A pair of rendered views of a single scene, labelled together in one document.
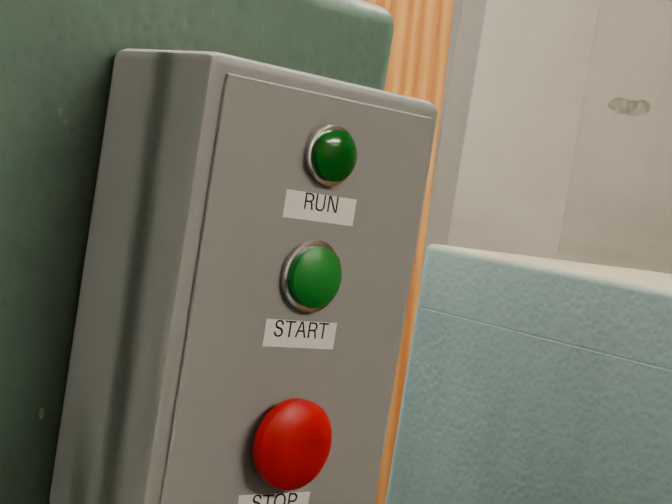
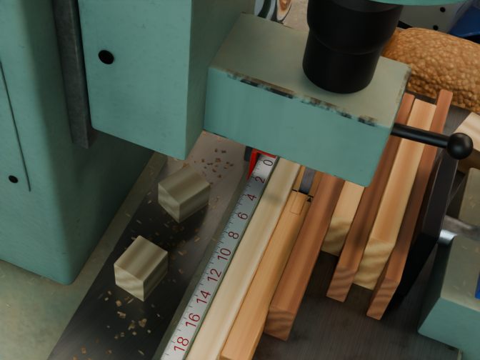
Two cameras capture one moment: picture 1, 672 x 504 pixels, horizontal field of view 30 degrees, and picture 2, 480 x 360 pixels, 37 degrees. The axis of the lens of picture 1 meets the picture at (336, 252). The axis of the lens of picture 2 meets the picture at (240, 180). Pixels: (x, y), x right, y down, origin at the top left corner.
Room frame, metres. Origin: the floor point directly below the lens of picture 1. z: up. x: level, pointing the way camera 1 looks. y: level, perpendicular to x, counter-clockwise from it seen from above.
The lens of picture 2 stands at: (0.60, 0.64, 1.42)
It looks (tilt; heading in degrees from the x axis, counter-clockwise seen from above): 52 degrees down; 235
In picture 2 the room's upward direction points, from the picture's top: 8 degrees clockwise
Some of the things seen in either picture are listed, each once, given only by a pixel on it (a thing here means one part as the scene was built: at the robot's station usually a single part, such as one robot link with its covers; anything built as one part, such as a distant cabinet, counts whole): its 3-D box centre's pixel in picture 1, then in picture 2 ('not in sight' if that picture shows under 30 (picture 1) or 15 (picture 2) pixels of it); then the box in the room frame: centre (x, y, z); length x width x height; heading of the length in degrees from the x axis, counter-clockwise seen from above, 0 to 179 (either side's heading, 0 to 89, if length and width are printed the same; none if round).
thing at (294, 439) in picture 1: (293, 444); not in sight; (0.41, 0.00, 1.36); 0.03 x 0.01 x 0.03; 131
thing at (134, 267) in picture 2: not in sight; (141, 268); (0.47, 0.31, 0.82); 0.04 x 0.03 x 0.04; 30
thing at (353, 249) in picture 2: not in sight; (373, 188); (0.27, 0.38, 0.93); 0.21 x 0.02 x 0.05; 41
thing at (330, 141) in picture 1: (335, 155); not in sight; (0.41, 0.01, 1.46); 0.02 x 0.01 x 0.02; 131
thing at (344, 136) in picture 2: not in sight; (301, 103); (0.34, 0.35, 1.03); 0.14 x 0.07 x 0.09; 131
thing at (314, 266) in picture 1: (315, 277); not in sight; (0.41, 0.01, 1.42); 0.02 x 0.01 x 0.02; 131
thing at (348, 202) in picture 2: not in sight; (360, 169); (0.27, 0.36, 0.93); 0.16 x 0.02 x 0.06; 41
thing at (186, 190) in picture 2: not in sight; (183, 193); (0.39, 0.25, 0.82); 0.04 x 0.03 x 0.03; 14
